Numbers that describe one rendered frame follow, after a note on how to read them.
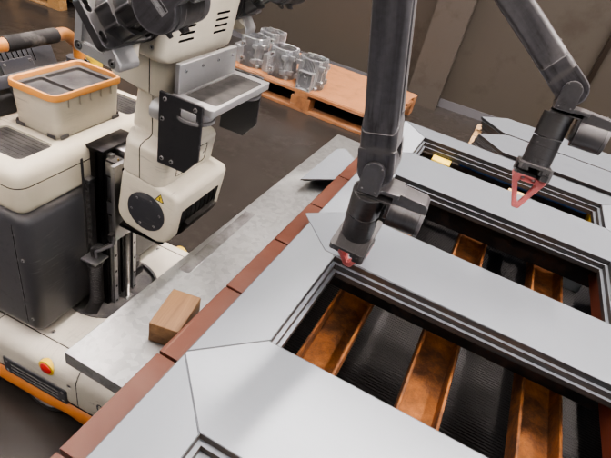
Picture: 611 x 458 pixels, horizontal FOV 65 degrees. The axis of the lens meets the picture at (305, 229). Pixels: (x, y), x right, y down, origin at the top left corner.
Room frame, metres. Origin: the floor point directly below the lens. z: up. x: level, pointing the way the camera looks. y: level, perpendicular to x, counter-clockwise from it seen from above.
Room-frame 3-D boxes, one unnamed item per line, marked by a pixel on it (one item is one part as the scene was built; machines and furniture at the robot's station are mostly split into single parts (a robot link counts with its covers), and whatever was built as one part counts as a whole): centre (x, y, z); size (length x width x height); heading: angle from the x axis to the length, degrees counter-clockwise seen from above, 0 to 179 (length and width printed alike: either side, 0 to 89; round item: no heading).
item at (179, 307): (0.63, 0.20, 0.71); 0.10 x 0.06 x 0.05; 175
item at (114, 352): (1.10, 0.07, 0.67); 1.30 x 0.20 x 0.03; 163
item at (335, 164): (1.43, -0.07, 0.70); 0.39 x 0.12 x 0.04; 163
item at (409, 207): (0.70, -0.13, 1.05); 0.12 x 0.09 x 0.12; 78
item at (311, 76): (4.05, 0.16, 0.20); 1.47 x 0.98 x 0.40; 75
